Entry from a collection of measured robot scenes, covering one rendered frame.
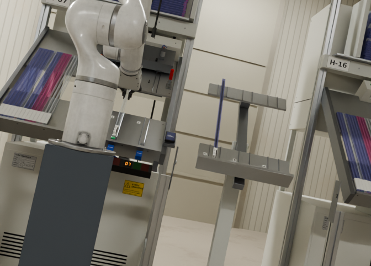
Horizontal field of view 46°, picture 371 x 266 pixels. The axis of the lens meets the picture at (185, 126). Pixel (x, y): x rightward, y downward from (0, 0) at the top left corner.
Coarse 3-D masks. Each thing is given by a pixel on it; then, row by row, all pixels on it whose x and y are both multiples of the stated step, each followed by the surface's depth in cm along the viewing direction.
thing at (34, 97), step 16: (32, 64) 191; (48, 64) 193; (64, 64) 195; (32, 80) 183; (48, 80) 185; (64, 80) 187; (16, 96) 173; (32, 96) 175; (48, 96) 177; (0, 112) 165; (16, 112) 167; (32, 112) 169; (48, 112) 170
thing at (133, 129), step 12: (60, 108) 175; (60, 120) 170; (132, 120) 179; (144, 120) 180; (156, 120) 182; (108, 132) 170; (120, 132) 172; (132, 132) 173; (144, 132) 175; (156, 132) 176; (144, 144) 169; (156, 144) 171
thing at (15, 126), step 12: (0, 120) 162; (12, 120) 162; (12, 132) 166; (24, 132) 165; (36, 132) 165; (48, 132) 164; (60, 132) 164; (108, 144) 166; (120, 144) 165; (132, 144) 165; (132, 156) 169; (144, 156) 168; (156, 156) 168
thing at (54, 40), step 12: (48, 36) 211; (60, 36) 213; (36, 48) 202; (48, 48) 204; (60, 48) 206; (72, 48) 208; (144, 72) 205; (144, 84) 198; (156, 84) 200; (156, 96) 202; (168, 96) 196
